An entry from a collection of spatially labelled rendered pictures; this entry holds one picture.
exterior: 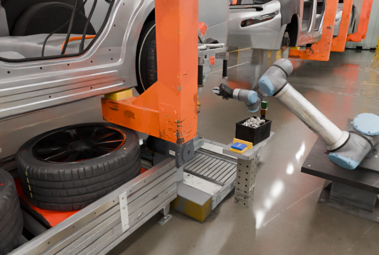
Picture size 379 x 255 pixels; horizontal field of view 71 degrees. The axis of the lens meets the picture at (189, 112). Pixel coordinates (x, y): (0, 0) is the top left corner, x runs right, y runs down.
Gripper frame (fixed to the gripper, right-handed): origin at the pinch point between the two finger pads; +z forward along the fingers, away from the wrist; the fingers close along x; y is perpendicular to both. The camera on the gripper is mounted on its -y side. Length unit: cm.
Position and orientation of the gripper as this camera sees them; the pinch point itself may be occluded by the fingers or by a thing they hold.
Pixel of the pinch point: (212, 89)
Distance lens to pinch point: 222.7
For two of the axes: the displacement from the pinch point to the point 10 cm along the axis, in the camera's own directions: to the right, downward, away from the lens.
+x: 4.0, -8.6, 3.0
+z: -8.1, -1.8, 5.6
